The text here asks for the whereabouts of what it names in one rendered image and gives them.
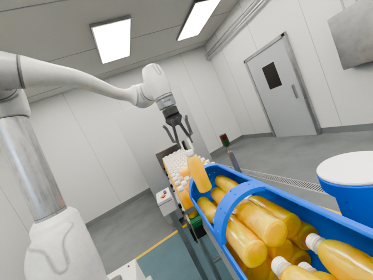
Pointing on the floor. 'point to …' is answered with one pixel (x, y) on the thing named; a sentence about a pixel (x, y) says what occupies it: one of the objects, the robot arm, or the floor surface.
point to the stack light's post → (234, 161)
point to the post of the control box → (188, 245)
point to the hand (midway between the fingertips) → (186, 146)
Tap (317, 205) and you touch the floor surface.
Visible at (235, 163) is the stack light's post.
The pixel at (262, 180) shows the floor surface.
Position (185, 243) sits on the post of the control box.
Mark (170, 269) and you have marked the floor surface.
